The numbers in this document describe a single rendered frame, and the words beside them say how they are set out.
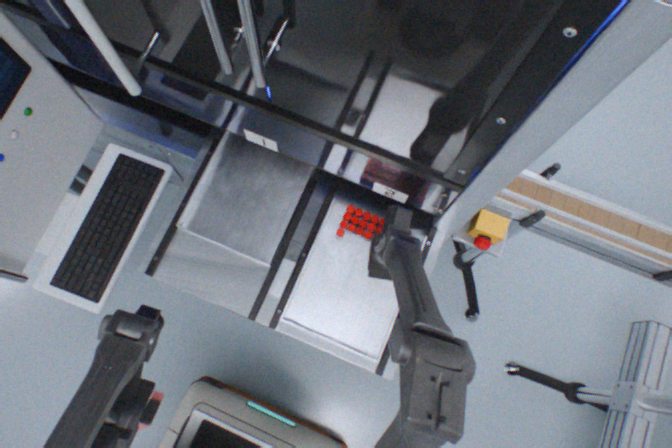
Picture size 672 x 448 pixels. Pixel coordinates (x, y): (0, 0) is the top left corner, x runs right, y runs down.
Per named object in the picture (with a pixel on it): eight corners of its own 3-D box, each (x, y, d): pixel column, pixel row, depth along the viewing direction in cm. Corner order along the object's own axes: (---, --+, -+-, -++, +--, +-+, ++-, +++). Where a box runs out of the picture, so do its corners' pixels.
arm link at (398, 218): (378, 246, 105) (417, 259, 106) (393, 193, 108) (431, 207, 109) (363, 253, 117) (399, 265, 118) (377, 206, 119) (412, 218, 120)
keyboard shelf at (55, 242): (87, 134, 154) (83, 130, 151) (175, 167, 152) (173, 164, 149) (7, 277, 142) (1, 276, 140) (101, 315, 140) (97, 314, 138)
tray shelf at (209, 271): (220, 115, 147) (219, 112, 146) (454, 209, 142) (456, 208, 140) (138, 271, 136) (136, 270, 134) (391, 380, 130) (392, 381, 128)
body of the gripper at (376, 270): (399, 240, 126) (404, 233, 119) (394, 282, 123) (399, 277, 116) (372, 236, 126) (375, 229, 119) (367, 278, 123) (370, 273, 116)
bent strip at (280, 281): (291, 243, 137) (290, 238, 131) (302, 248, 136) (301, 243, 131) (268, 293, 133) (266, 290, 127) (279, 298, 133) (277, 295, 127)
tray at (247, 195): (235, 118, 145) (233, 113, 142) (322, 153, 143) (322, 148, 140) (179, 228, 137) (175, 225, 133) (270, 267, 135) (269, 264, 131)
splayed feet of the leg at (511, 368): (506, 356, 217) (519, 356, 203) (626, 407, 213) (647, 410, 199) (501, 375, 215) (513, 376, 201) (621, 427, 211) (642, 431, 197)
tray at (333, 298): (333, 201, 140) (334, 197, 136) (424, 239, 138) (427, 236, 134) (280, 320, 131) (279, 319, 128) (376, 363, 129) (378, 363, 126)
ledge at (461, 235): (468, 193, 143) (470, 191, 142) (514, 211, 142) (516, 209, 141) (451, 239, 140) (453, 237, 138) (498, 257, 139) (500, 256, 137)
